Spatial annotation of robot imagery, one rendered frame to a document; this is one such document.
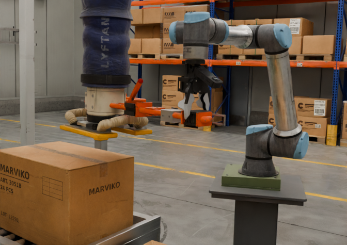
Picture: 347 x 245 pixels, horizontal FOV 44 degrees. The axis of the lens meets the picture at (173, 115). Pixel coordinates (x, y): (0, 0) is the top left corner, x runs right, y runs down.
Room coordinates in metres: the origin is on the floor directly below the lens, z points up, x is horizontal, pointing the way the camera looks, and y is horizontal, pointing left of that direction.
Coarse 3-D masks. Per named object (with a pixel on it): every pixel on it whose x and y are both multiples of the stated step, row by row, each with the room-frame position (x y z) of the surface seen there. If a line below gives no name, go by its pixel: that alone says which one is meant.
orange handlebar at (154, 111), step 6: (126, 96) 2.29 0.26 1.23; (120, 108) 1.82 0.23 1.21; (144, 108) 1.70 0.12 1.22; (150, 108) 1.66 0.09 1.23; (156, 108) 1.66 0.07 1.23; (162, 108) 1.68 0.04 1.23; (150, 114) 1.67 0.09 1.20; (156, 114) 1.64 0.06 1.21; (174, 114) 1.56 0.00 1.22; (180, 114) 1.54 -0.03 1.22; (204, 120) 1.46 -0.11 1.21; (210, 120) 1.47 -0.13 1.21
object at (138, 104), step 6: (126, 102) 1.77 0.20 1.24; (132, 102) 1.79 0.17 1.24; (138, 102) 1.81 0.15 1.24; (144, 102) 1.75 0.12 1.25; (150, 102) 1.76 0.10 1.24; (126, 108) 1.77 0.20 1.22; (132, 108) 1.73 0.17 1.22; (138, 108) 1.72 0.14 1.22; (126, 114) 1.75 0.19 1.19; (132, 114) 1.72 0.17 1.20; (138, 114) 1.72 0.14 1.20; (144, 114) 1.74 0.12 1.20
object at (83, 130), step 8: (80, 120) 1.95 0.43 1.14; (64, 128) 1.95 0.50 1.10; (72, 128) 1.90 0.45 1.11; (80, 128) 1.87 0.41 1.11; (88, 128) 1.87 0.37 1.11; (96, 128) 1.83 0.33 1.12; (88, 136) 1.79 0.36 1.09; (96, 136) 1.74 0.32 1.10; (104, 136) 1.76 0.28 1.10; (112, 136) 1.78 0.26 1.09
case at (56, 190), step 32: (0, 160) 2.11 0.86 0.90; (32, 160) 1.94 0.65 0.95; (64, 160) 1.94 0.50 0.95; (96, 160) 1.96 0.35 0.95; (128, 160) 2.05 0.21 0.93; (0, 192) 2.11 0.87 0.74; (32, 192) 1.94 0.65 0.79; (64, 192) 1.79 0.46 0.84; (96, 192) 1.89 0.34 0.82; (128, 192) 2.05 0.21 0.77; (0, 224) 2.11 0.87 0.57; (32, 224) 1.94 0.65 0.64; (64, 224) 1.79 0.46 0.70; (96, 224) 1.89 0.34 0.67; (128, 224) 2.05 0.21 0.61
